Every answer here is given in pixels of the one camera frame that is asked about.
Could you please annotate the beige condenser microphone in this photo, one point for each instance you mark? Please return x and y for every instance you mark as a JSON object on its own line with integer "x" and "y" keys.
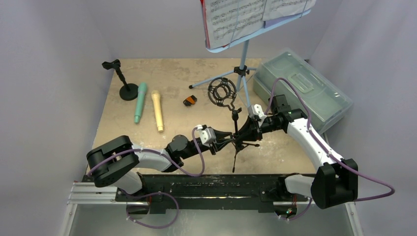
{"x": 156, "y": 98}

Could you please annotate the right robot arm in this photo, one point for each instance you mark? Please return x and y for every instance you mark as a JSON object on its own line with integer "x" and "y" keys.
{"x": 333, "y": 184}

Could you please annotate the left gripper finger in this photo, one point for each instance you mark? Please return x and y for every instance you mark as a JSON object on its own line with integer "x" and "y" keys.
{"x": 220, "y": 144}
{"x": 222, "y": 134}

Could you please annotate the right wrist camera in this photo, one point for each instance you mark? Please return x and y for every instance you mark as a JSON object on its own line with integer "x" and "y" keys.
{"x": 255, "y": 111}

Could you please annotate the teal toy microphone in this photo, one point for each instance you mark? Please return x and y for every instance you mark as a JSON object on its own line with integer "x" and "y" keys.
{"x": 142, "y": 90}

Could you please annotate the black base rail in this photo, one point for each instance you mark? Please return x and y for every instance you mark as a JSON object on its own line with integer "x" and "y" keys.
{"x": 216, "y": 192}

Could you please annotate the black round-base mic stand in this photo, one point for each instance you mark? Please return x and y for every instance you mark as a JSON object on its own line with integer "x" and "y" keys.
{"x": 128, "y": 91}

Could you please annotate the sheet music pages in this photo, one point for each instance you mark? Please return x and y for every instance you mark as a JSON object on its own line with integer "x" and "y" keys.
{"x": 231, "y": 22}

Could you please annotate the orange black hex key set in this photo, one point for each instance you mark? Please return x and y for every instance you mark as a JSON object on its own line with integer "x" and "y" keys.
{"x": 189, "y": 101}

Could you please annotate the translucent green storage box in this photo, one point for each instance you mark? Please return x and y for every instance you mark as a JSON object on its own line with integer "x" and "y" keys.
{"x": 327, "y": 103}

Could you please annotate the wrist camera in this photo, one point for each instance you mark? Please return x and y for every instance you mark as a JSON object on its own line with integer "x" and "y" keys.
{"x": 206, "y": 134}
{"x": 255, "y": 111}

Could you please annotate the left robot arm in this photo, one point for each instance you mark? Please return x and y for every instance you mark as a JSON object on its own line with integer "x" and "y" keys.
{"x": 113, "y": 163}

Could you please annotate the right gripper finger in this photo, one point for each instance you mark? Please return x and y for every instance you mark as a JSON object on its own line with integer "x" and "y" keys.
{"x": 250, "y": 126}
{"x": 249, "y": 137}

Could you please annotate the blue music stand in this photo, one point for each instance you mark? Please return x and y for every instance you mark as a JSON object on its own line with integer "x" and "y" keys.
{"x": 243, "y": 70}

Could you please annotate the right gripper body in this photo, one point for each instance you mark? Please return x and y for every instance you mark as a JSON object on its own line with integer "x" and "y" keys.
{"x": 255, "y": 128}

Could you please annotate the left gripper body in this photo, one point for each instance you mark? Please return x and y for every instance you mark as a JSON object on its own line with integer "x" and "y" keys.
{"x": 212, "y": 148}

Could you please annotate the black tripod mic stand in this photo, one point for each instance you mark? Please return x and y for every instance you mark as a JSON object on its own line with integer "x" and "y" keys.
{"x": 222, "y": 93}

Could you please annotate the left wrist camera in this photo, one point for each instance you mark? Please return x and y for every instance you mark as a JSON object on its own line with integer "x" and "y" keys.
{"x": 206, "y": 134}

